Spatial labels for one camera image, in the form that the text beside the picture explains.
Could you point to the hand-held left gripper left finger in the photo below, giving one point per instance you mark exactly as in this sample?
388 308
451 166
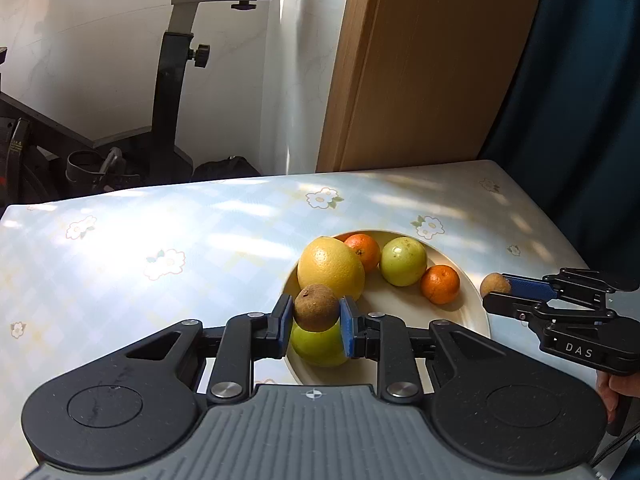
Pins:
285 320

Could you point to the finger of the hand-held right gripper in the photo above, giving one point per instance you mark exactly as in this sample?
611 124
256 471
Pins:
525 287
505 305

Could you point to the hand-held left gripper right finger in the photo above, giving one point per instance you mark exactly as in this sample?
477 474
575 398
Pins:
347 330

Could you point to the small brown round fruit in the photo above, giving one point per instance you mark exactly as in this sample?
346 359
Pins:
494 285

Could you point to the large brown round fruit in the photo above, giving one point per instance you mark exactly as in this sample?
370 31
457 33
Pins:
315 307

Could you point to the cream shallow bowl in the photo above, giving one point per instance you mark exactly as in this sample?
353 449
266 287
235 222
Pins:
400 320

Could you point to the small orange tangerine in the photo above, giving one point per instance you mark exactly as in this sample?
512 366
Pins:
440 285
365 252

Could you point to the round green fruit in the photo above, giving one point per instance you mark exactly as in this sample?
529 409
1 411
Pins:
402 262
315 349

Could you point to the person's right hand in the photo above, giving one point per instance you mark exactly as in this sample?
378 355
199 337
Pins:
607 395

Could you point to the yellow grapefruit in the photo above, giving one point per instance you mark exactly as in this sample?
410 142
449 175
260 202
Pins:
330 265

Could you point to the floral pale blue tablecloth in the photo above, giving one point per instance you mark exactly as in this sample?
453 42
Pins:
200 230

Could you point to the black bag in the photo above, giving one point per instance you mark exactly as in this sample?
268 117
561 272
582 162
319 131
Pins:
227 167

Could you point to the dark blue curtain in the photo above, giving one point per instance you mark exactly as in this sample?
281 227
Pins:
590 110

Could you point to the wooden panel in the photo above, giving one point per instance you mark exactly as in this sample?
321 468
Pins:
425 60

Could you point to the black exercise bike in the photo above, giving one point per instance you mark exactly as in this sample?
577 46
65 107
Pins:
167 90

